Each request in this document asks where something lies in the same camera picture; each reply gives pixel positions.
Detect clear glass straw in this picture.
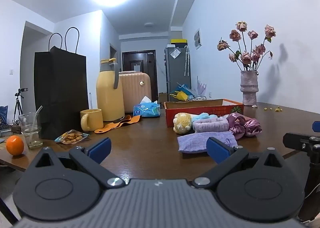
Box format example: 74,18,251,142
29,105,43,143

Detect light purple towel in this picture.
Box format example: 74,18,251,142
192,117,230,133

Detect orange leather strap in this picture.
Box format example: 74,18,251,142
94,115,142,134

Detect pink ceramic vase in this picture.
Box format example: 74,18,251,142
240,70,258,106

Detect blue bag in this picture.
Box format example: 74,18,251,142
176,83,196,97

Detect yellow thermos jug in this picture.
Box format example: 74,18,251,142
96,58,125,122

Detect yellow watering can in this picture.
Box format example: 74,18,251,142
170,91,188,101

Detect black paper bag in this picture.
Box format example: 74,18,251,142
34,27,90,140

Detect yellow plush toy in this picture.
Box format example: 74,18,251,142
173,113,193,135

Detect clear drinking glass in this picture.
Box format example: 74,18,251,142
18,112,43,149

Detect purple coral decoration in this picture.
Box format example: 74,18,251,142
196,76,208,97

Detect dried pink roses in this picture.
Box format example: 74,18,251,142
217,21,277,72

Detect yellow mug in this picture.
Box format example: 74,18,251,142
80,109,104,132

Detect light blue plush toy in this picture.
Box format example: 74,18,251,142
191,113,218,122

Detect camera on tripod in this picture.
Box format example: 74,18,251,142
13,88,28,124

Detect hanging umbrellas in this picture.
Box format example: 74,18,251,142
184,46,191,77

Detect blue tissue pack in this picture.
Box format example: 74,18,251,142
133,96,161,118

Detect peach suitcase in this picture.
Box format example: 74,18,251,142
119,71,152,114

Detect purple washcloth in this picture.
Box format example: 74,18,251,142
177,131,238,154

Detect orange fruit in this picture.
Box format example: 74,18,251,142
6,135,25,156

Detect red cardboard box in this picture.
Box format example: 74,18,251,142
164,99,244,128

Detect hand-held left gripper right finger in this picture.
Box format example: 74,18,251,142
192,137,292,189

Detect dark entrance door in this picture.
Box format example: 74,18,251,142
122,50,159,95

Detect grey refrigerator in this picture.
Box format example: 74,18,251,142
164,46,192,94

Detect pink satin cloth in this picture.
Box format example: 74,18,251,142
226,113,262,140

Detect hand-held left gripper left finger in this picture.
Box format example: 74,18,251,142
27,137,125,189

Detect bag of cookies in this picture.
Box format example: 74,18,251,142
55,130,90,145

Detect framed wall picture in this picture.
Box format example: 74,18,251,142
194,28,202,50

